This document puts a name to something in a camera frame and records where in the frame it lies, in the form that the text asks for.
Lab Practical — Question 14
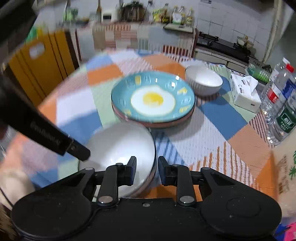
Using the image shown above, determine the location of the white ribbed bowl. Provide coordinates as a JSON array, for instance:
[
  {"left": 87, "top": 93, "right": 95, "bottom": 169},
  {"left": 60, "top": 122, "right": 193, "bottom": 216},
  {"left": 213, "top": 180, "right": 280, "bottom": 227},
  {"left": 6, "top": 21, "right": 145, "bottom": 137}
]
[
  {"left": 78, "top": 122, "right": 157, "bottom": 198},
  {"left": 185, "top": 65, "right": 223, "bottom": 96}
]

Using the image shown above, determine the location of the pink bunny carrot plate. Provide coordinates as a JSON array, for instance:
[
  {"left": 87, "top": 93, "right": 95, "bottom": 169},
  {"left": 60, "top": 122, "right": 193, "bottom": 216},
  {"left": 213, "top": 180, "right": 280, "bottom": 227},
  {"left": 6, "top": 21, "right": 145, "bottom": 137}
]
[{"left": 111, "top": 104, "right": 195, "bottom": 128}]

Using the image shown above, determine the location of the blue fried egg plate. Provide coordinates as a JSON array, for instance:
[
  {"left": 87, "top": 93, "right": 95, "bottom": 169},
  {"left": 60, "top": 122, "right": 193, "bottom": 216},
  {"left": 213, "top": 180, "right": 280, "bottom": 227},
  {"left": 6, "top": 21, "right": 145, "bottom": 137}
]
[{"left": 111, "top": 71, "right": 195, "bottom": 123}]

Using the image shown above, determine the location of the white sun plate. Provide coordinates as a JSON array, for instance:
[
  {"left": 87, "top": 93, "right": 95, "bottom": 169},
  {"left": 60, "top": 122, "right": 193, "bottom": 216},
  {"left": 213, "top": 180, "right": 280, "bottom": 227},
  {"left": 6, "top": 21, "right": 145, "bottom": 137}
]
[{"left": 116, "top": 113, "right": 193, "bottom": 128}]

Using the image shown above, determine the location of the person's left hand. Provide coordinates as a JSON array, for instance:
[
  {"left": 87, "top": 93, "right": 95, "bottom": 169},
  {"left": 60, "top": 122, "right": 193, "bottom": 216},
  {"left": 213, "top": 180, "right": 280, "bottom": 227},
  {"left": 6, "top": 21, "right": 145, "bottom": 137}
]
[{"left": 0, "top": 123, "right": 35, "bottom": 209}]

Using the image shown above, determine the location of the yellow wooden chair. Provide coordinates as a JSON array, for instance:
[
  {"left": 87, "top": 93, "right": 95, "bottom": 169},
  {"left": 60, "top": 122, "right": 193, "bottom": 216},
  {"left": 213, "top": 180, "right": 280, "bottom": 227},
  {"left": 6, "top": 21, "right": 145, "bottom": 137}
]
[{"left": 3, "top": 30, "right": 79, "bottom": 106}]

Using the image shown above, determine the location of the colourful patchwork tablecloth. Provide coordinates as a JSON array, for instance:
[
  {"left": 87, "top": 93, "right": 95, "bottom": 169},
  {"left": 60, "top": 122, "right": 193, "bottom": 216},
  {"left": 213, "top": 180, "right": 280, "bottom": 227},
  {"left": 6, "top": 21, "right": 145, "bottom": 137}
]
[{"left": 1, "top": 50, "right": 275, "bottom": 197}]

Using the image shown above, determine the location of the striped patchwork counter cloth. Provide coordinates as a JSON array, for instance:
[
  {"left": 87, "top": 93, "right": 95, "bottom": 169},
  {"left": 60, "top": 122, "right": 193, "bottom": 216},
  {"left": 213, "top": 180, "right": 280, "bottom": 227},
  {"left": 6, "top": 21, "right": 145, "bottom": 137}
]
[{"left": 70, "top": 23, "right": 196, "bottom": 61}]

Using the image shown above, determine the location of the white tissue box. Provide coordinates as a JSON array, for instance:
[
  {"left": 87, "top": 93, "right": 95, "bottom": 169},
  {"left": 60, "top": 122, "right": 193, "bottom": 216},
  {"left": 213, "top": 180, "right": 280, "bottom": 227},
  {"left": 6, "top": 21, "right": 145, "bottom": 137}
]
[{"left": 229, "top": 73, "right": 261, "bottom": 113}]

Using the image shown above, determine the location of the clear rice bag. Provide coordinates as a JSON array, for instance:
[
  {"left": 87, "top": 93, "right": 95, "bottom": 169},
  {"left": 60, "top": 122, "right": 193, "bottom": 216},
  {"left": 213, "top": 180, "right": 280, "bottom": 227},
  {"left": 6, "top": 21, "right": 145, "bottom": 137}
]
[{"left": 273, "top": 135, "right": 295, "bottom": 217}]

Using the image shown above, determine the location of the green label water bottle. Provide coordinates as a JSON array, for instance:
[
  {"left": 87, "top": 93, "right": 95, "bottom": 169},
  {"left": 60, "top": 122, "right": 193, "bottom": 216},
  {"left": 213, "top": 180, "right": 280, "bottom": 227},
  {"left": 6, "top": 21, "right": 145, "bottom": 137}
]
[{"left": 267, "top": 90, "right": 296, "bottom": 146}]

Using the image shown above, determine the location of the red cap water bottle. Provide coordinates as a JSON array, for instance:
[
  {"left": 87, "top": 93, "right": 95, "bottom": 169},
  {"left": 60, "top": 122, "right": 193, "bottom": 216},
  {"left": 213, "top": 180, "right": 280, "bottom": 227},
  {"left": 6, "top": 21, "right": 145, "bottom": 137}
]
[{"left": 260, "top": 64, "right": 294, "bottom": 125}]

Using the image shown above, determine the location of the green plastic basket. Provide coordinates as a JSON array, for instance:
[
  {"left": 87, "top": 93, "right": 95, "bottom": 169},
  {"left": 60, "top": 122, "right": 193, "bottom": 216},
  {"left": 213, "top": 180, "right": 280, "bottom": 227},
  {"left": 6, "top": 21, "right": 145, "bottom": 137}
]
[{"left": 247, "top": 63, "right": 270, "bottom": 83}]

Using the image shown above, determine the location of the white rice cooker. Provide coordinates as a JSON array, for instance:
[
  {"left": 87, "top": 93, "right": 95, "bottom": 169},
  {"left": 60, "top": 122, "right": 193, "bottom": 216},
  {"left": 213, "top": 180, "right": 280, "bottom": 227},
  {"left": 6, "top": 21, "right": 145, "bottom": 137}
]
[{"left": 101, "top": 8, "right": 117, "bottom": 24}]

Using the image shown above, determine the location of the black gas stove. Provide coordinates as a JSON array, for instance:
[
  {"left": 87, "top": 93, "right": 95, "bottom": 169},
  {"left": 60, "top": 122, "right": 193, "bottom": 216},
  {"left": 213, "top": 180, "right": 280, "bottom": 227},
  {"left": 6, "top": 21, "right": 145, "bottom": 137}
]
[{"left": 195, "top": 31, "right": 257, "bottom": 63}]

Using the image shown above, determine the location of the blue label water bottle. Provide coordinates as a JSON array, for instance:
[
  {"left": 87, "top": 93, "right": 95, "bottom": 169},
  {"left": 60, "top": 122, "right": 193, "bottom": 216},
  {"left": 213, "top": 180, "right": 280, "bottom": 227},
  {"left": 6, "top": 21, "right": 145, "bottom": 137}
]
[{"left": 281, "top": 73, "right": 296, "bottom": 100}]

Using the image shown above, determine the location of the black pressure cooker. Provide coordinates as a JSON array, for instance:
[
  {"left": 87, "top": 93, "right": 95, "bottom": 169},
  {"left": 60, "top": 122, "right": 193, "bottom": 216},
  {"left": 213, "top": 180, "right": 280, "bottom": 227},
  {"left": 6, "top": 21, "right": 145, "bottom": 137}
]
[{"left": 119, "top": 1, "right": 145, "bottom": 22}]

